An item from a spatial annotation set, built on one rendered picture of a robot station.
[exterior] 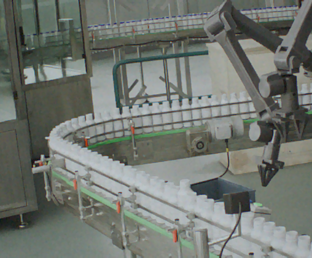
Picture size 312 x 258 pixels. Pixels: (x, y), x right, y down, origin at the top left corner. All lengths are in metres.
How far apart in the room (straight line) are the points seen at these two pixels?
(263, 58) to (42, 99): 2.47
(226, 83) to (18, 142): 2.03
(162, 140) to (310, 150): 3.02
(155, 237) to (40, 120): 5.31
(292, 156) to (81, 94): 2.44
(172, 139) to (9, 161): 1.90
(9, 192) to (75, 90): 2.42
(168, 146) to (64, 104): 3.77
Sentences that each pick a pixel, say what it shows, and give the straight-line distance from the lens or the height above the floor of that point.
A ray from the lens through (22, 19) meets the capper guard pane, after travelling 8.03.
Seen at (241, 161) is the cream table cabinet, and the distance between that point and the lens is 7.13.
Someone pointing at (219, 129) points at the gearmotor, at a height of 1.00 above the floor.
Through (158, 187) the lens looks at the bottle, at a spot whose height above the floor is 1.15.
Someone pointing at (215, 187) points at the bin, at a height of 0.90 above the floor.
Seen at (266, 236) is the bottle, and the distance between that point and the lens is 2.35.
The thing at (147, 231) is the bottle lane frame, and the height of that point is 0.96.
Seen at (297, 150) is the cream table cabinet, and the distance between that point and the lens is 7.30.
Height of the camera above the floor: 1.96
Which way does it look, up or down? 12 degrees down
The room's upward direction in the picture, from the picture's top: 6 degrees counter-clockwise
